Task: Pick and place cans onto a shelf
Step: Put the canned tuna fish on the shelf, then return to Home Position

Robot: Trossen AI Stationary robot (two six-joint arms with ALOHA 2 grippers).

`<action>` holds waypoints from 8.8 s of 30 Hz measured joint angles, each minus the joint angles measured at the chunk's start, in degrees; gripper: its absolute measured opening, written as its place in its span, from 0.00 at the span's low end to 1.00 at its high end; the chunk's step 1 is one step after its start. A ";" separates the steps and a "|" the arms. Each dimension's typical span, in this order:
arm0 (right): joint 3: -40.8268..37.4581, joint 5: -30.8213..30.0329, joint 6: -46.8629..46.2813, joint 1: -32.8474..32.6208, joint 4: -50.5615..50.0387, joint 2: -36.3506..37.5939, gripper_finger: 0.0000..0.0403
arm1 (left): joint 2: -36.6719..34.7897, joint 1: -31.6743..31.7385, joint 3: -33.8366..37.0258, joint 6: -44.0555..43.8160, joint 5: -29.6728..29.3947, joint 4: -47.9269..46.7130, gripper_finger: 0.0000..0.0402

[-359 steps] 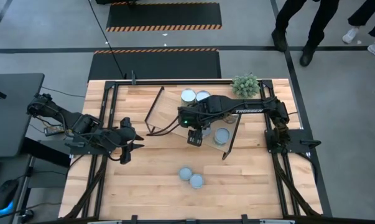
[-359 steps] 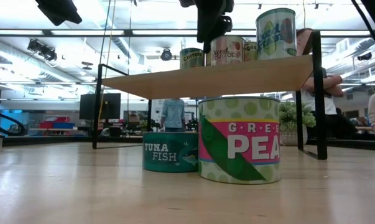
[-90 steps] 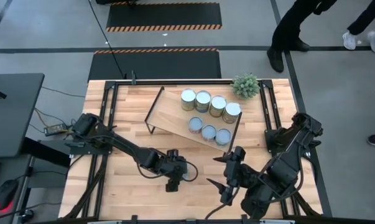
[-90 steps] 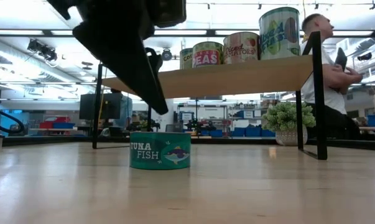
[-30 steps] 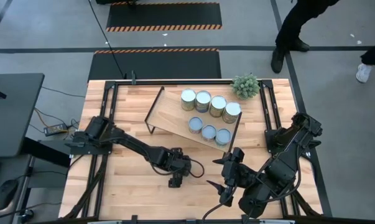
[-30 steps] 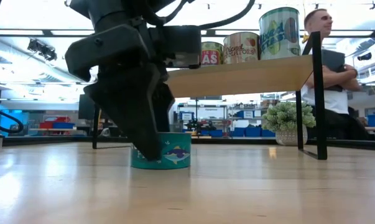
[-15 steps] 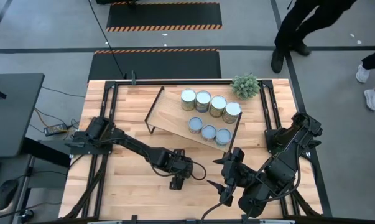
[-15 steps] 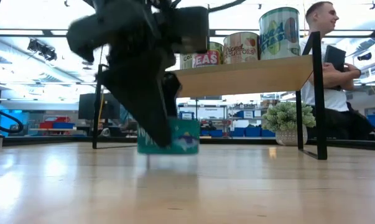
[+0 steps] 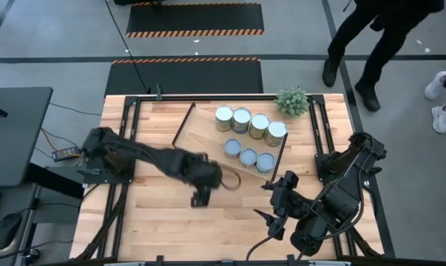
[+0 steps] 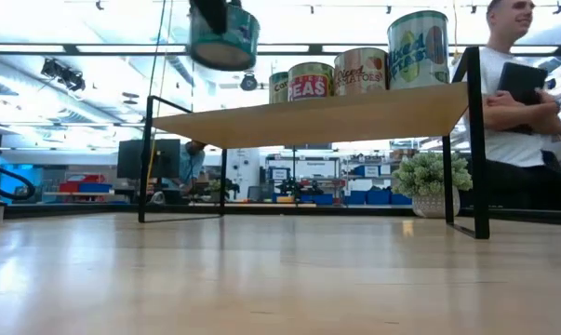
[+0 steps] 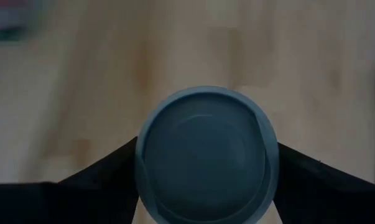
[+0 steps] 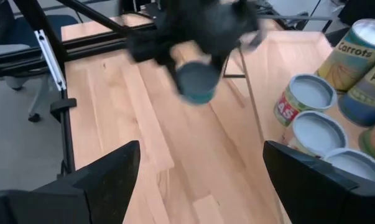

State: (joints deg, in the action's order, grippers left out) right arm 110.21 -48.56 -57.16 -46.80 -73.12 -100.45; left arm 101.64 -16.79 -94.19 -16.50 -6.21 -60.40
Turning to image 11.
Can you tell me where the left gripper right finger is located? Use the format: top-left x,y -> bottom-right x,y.
272,142 -> 375,224

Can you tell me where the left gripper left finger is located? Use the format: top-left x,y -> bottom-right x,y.
0,136 -> 140,224

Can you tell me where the teal tuna fish can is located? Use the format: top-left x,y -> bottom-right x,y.
134,86 -> 280,224

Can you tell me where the green peas polka-dot can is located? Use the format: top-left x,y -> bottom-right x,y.
0,0 -> 44,43

